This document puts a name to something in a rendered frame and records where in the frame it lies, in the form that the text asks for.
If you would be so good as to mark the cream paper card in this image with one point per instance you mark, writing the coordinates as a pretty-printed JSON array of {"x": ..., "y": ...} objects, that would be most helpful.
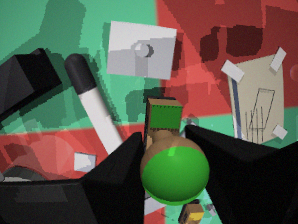
[{"x": 256, "y": 97}]

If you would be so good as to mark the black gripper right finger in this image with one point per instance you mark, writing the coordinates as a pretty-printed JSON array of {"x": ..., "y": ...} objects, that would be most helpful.
[{"x": 249, "y": 183}]

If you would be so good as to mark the grey mug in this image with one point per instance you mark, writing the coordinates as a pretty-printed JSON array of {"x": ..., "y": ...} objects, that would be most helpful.
[{"x": 20, "y": 174}]

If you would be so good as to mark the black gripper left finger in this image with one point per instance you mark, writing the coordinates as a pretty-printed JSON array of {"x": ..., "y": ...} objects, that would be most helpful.
[{"x": 112, "y": 193}]

